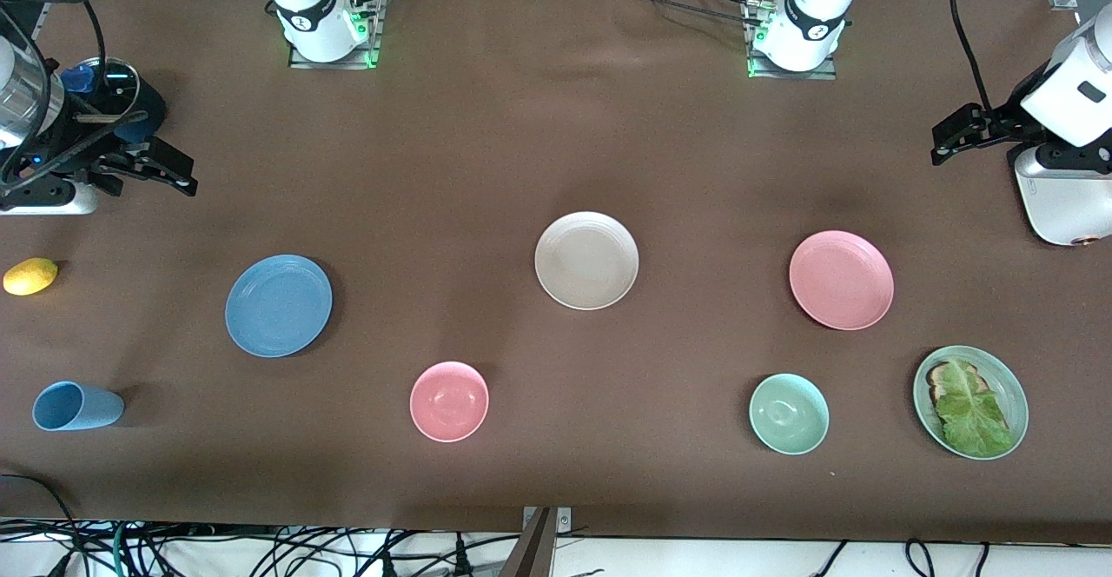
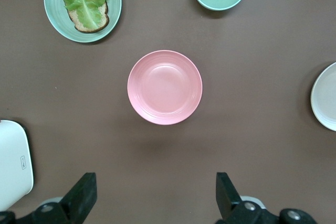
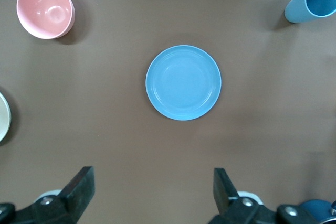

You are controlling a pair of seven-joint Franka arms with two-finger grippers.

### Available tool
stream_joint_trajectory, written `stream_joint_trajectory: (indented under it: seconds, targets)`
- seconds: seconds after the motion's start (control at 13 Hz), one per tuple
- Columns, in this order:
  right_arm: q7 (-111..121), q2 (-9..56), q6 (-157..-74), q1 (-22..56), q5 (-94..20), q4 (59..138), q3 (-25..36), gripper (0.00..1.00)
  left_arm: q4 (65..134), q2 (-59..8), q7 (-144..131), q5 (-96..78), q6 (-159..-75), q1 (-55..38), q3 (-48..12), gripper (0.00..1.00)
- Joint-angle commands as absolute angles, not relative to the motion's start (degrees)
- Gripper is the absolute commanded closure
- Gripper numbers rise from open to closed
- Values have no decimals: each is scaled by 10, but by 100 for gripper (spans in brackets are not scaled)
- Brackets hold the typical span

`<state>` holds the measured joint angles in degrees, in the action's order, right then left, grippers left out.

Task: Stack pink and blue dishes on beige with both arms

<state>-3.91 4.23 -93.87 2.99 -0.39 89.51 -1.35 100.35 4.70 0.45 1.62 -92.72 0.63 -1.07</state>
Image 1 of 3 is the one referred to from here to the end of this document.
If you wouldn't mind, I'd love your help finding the blue plate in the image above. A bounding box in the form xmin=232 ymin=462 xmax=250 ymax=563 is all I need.
xmin=225 ymin=254 xmax=334 ymax=359

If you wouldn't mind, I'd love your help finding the pink plate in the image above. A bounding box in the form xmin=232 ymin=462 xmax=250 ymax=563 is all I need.
xmin=789 ymin=229 xmax=895 ymax=332

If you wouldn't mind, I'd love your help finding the dark blue saucepan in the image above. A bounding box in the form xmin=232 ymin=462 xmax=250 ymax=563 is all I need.
xmin=52 ymin=56 xmax=168 ymax=148

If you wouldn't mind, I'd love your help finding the glass lid with blue knob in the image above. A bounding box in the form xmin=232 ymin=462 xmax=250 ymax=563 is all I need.
xmin=54 ymin=56 xmax=142 ymax=122

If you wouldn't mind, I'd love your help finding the yellow lemon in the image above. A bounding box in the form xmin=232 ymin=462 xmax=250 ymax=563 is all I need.
xmin=3 ymin=257 xmax=60 ymax=297

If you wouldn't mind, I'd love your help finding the blue cup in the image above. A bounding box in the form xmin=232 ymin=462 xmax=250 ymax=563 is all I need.
xmin=32 ymin=381 xmax=125 ymax=432

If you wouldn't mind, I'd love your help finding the toast slice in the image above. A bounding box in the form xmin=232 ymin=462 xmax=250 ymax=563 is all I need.
xmin=926 ymin=360 xmax=990 ymax=404

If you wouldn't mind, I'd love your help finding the green plate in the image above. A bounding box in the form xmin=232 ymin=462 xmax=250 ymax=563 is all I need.
xmin=912 ymin=345 xmax=1029 ymax=461

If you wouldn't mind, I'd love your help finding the green lettuce leaf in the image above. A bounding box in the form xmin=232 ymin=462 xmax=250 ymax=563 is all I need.
xmin=933 ymin=358 xmax=1014 ymax=458

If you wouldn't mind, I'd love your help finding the green bowl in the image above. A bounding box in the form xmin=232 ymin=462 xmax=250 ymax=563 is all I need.
xmin=749 ymin=373 xmax=831 ymax=456

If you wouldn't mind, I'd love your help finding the pink bowl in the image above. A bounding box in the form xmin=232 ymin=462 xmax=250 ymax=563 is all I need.
xmin=409 ymin=361 xmax=490 ymax=443

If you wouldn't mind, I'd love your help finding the beige plate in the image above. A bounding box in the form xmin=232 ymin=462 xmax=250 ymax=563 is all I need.
xmin=534 ymin=211 xmax=640 ymax=311

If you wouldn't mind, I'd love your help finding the brown table cloth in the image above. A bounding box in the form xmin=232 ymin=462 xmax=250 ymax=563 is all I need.
xmin=0 ymin=0 xmax=1112 ymax=545

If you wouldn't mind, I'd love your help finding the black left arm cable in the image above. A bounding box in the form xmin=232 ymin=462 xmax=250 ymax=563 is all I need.
xmin=947 ymin=0 xmax=996 ymax=117

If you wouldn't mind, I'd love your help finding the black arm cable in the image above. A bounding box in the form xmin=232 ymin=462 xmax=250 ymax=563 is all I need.
xmin=0 ymin=0 xmax=153 ymax=187
xmin=947 ymin=0 xmax=996 ymax=117

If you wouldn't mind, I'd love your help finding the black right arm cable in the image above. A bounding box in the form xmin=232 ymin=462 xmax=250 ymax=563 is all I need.
xmin=0 ymin=0 xmax=153 ymax=187

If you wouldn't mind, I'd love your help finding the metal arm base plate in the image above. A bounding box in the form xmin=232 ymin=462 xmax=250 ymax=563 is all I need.
xmin=288 ymin=0 xmax=385 ymax=70
xmin=745 ymin=0 xmax=837 ymax=82

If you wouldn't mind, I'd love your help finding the brown camera post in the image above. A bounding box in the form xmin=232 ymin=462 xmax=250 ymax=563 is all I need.
xmin=500 ymin=507 xmax=557 ymax=577

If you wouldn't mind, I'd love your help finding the small metal bracket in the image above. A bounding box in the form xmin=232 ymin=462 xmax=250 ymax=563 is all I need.
xmin=523 ymin=507 xmax=573 ymax=533

